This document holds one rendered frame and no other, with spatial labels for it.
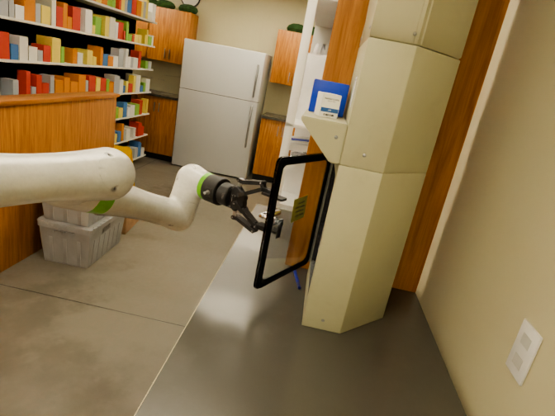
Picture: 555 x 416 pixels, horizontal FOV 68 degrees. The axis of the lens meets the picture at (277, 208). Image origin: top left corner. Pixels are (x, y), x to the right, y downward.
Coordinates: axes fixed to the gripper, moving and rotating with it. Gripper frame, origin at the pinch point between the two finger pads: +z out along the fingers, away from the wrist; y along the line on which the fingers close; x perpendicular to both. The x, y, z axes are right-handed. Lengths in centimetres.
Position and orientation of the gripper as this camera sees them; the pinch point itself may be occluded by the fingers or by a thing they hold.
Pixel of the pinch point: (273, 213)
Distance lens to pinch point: 124.6
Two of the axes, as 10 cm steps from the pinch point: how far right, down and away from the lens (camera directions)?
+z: 8.1, 3.2, -4.9
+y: 1.8, -9.3, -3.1
